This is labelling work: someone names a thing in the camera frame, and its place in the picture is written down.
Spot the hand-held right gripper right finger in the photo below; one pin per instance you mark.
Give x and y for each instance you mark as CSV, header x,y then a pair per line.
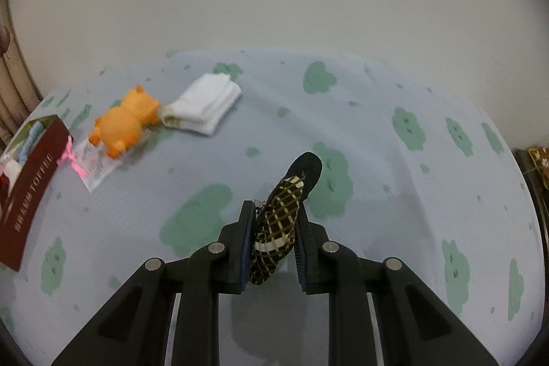
x,y
300,256

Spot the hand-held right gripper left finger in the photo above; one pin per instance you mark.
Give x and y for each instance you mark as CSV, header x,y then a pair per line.
x,y
245,246

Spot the black plaid sock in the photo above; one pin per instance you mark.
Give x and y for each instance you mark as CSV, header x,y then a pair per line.
x,y
278,220

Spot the rectangular metal tin box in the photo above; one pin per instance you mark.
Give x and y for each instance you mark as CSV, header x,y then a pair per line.
x,y
30,198

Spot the blue fluffy towel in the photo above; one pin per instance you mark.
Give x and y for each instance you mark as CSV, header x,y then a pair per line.
x,y
30,136

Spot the blue bed sheet green clouds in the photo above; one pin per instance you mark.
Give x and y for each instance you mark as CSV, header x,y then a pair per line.
x,y
386,198

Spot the white folded towel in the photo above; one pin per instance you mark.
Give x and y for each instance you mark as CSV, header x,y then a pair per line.
x,y
201,100

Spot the white plastic packet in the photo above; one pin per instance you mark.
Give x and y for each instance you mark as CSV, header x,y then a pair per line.
x,y
96,168

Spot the orange plush toy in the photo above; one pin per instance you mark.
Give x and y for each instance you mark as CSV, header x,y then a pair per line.
x,y
120,126

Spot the pink ribbon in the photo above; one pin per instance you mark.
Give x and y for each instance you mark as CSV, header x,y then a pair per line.
x,y
68,153

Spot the floral beige curtain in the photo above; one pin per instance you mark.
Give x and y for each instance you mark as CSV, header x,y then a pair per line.
x,y
8,91

